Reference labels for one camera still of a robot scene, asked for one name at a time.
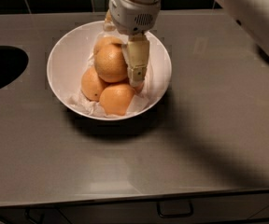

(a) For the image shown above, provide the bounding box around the white paper towel lining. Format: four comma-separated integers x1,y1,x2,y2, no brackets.
67,33,152,119

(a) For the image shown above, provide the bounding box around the grey cabinet drawer front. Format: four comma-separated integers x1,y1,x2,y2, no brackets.
0,192,269,224

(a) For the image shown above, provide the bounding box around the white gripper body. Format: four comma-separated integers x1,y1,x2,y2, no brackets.
109,0,161,35

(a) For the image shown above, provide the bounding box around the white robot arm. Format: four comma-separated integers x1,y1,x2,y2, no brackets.
104,0,269,87

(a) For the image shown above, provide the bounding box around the white ceramic bowl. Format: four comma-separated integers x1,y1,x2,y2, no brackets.
47,21,172,121

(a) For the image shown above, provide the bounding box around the orange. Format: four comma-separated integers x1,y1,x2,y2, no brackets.
81,66,108,102
122,78,144,93
94,44,127,83
99,83,135,116
93,35,123,55

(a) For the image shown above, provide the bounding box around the black drawer handle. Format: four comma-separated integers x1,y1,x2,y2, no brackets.
156,200,194,218

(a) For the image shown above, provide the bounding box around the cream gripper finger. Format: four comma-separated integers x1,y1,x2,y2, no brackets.
103,11,116,32
122,34,149,87

